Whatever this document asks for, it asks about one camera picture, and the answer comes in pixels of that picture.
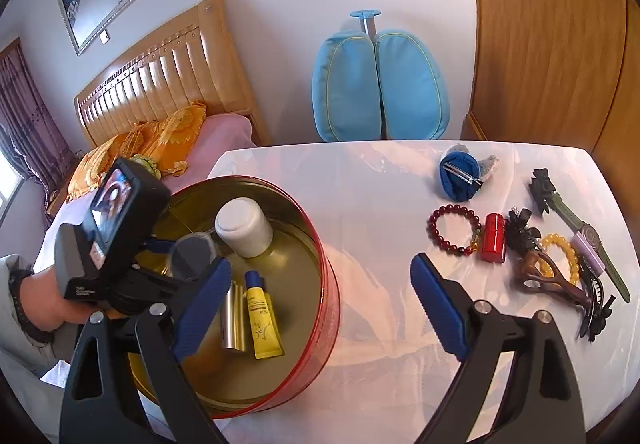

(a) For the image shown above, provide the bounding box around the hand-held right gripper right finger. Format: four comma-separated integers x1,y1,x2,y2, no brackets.
410,253,586,444

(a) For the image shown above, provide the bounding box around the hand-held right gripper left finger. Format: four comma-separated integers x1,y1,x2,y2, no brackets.
59,257,233,444

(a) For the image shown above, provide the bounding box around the grey round compact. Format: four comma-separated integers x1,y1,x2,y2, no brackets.
170,233,218,280

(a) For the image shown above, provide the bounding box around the small red cylinder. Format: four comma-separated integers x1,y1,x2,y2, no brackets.
481,213,509,264

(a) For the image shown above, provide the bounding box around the red round tin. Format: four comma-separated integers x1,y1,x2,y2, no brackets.
127,177,342,420

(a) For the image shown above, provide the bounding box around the red bead bracelet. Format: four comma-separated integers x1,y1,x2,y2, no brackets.
427,205,482,256

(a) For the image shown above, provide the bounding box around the black flower hair clip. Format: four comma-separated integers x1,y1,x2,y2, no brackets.
507,207,543,255

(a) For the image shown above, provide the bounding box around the blue fabric pouch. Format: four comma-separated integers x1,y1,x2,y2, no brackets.
439,150,485,201

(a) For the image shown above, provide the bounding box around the brown hair claw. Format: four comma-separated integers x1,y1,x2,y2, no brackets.
515,250,591,309

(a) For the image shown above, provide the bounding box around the yellow bead bracelet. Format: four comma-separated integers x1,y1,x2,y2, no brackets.
540,233,583,287

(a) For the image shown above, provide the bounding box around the grey fuzzy hair accessory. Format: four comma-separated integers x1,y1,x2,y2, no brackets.
452,143,501,182

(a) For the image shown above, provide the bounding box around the purple hair clip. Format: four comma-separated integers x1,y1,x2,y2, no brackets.
571,233,606,275

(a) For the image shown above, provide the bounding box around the black hair claw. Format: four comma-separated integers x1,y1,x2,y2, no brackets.
579,274,617,341

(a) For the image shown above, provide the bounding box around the green strap watch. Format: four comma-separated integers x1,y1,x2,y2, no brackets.
547,191,632,302

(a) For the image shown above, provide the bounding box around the black bow hair clip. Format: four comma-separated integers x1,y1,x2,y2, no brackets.
529,168,558,216

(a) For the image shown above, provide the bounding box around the person's left forearm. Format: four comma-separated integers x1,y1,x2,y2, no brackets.
0,251,58,377

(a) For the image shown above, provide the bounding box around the person's left hand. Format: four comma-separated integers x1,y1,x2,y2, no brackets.
22,268,87,332

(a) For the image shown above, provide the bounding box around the gold metal cylinder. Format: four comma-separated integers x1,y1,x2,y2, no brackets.
220,281,249,353

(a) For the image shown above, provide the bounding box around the green plush toy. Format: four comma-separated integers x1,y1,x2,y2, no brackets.
129,154,161,180

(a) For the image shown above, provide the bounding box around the yellow tube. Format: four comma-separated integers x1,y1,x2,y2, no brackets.
244,270,285,360

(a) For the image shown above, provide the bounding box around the orange pillow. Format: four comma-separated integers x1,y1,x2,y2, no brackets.
65,102,207,202

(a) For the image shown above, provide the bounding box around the white jar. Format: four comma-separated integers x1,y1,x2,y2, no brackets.
215,197,273,259

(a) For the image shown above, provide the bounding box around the window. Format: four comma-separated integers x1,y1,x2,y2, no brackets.
0,159,26,205

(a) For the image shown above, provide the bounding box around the wooden bed headboard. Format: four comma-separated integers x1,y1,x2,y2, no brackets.
74,0,271,150

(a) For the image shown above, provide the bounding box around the purple curtain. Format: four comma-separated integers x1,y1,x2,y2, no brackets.
0,38,76,195

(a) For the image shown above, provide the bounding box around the blue chair backrest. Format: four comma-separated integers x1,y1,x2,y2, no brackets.
311,10,451,143

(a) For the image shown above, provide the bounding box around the wooden wardrobe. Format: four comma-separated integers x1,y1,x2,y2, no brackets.
460,0,640,245

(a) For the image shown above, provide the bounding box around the black bead wrist bracelet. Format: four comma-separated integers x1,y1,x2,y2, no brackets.
9,269,53,344

